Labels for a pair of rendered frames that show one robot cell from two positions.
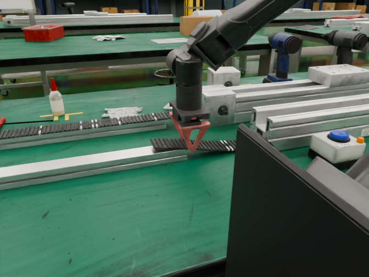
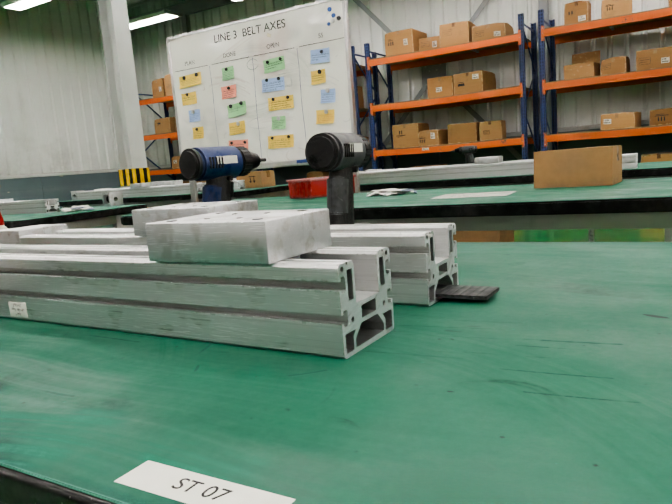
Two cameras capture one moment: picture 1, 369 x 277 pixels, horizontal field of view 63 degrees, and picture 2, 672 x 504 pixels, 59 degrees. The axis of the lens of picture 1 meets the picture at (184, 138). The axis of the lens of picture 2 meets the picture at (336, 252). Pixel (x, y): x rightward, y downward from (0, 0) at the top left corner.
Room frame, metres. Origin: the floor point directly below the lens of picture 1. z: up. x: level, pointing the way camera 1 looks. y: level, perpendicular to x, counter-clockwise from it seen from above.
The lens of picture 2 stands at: (0.57, -1.35, 0.95)
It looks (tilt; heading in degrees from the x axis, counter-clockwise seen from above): 9 degrees down; 50
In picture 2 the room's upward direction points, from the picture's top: 5 degrees counter-clockwise
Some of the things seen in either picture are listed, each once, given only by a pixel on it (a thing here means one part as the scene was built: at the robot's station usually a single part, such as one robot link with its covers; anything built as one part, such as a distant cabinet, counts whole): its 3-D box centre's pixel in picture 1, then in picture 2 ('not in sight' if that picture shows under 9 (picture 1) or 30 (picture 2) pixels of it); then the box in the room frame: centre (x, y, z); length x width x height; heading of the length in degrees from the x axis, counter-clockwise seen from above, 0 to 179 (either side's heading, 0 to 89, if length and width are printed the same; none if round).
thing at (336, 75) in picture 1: (337, 78); (197, 226); (1.00, -0.51, 0.87); 0.16 x 0.11 x 0.07; 108
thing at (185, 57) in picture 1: (188, 70); not in sight; (0.64, -0.01, 0.98); 0.07 x 0.06 x 0.07; 16
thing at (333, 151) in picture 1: (333, 148); not in sight; (0.62, -0.34, 0.81); 0.10 x 0.08 x 0.06; 18
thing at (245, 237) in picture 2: not in sight; (240, 247); (0.90, -0.81, 0.87); 0.16 x 0.11 x 0.07; 108
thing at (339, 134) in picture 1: (339, 136); not in sight; (0.61, -0.34, 0.84); 0.04 x 0.04 x 0.02
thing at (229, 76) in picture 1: (223, 83); not in sight; (1.11, -0.15, 0.83); 0.11 x 0.10 x 0.10; 10
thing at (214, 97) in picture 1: (215, 106); (27, 252); (0.85, -0.09, 0.83); 0.12 x 0.09 x 0.10; 18
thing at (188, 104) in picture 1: (189, 98); not in sight; (0.64, -0.01, 0.92); 0.10 x 0.07 x 0.07; 18
